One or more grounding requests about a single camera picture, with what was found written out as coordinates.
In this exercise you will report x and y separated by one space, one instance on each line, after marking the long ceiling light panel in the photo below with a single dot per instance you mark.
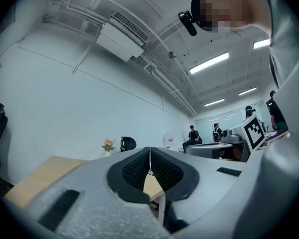
208 63
261 44
214 102
247 91

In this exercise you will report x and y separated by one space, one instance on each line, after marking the white water dispenser bottle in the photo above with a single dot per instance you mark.
169 140

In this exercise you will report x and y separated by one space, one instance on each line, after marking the person's head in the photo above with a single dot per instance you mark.
241 6

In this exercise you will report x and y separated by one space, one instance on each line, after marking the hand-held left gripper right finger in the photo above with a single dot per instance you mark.
209 188

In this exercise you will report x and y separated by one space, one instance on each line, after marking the round ceiling sensor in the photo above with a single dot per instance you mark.
172 55

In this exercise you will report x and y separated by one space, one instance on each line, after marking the black head-mounted camera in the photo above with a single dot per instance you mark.
188 22

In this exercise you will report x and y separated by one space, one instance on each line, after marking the light wooden desk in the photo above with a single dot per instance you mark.
44 175

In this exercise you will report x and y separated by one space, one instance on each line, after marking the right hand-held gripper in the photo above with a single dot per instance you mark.
253 131

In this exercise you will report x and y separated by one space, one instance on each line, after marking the white ceiling pipes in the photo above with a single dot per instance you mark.
69 9

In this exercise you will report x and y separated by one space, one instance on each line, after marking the pink flowers in white vase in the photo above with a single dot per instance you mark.
108 145

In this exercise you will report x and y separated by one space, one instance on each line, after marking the white ceiling air conditioner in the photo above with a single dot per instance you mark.
122 37

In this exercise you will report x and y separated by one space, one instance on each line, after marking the black rounded chair back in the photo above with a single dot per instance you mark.
128 143

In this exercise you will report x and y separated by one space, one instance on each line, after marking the grey desk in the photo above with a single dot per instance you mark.
209 150

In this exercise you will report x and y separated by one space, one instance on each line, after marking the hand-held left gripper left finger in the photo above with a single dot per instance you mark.
94 203

